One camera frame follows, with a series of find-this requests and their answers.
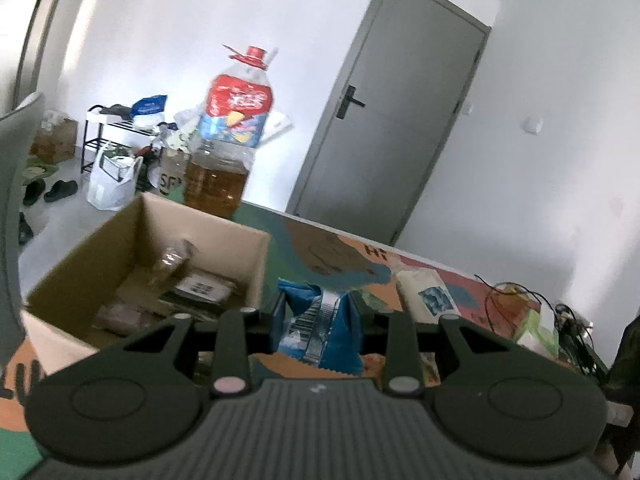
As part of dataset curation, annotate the black slipper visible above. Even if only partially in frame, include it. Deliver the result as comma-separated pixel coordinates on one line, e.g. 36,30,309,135
22,180,47,206
44,180,78,202

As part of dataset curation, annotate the purple snack packet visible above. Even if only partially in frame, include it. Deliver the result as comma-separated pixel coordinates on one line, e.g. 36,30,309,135
95,305,161,333

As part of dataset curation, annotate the grey chair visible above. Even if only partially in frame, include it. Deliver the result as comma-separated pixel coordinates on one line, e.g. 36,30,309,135
0,91,46,311

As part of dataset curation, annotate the blue snack packet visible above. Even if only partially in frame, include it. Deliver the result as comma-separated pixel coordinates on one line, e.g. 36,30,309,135
277,280,366,376

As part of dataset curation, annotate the black door lock handle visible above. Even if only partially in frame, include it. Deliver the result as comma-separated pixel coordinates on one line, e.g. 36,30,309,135
336,85,366,120

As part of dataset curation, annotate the white plastic shopping bag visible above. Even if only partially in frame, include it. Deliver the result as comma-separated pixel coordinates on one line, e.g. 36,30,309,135
87,142,143,211

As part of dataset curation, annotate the green white tissue box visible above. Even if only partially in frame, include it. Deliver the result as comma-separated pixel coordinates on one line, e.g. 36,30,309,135
517,310,558,358

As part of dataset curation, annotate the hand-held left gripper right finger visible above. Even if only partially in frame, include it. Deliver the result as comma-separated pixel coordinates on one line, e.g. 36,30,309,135
350,290,506,393

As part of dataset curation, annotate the clear snack packet brown filling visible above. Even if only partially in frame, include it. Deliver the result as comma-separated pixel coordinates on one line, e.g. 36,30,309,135
150,240,198,286

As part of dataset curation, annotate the blue bag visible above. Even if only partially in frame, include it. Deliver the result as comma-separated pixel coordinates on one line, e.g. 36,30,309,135
131,95,168,116

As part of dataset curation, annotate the black shoe rack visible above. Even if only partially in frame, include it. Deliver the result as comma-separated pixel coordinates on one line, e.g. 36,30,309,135
80,105,166,191

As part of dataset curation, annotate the black cable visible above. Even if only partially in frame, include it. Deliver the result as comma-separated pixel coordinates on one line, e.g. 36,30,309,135
472,275,601,376

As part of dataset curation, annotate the large tea bottle red cap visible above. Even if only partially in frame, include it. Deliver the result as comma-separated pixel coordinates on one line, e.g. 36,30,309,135
184,45,281,220

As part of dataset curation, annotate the brown cardboard box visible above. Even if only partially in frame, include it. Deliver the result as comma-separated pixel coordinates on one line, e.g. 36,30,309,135
20,192,273,376

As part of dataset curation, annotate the grey door with black lock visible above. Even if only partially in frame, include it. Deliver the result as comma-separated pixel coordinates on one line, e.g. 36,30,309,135
286,0,493,247

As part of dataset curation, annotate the black and white snack packet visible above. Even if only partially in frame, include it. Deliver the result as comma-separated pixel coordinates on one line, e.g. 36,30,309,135
175,270,236,303

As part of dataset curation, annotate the brown carton of bottles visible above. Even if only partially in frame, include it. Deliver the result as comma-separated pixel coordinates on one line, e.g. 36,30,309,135
30,117,78,163

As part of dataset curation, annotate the green floor mat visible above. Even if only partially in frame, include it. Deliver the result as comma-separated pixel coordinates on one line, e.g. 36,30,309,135
25,157,61,181

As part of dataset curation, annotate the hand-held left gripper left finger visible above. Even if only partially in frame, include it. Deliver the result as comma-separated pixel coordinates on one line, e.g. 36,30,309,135
115,292,288,393

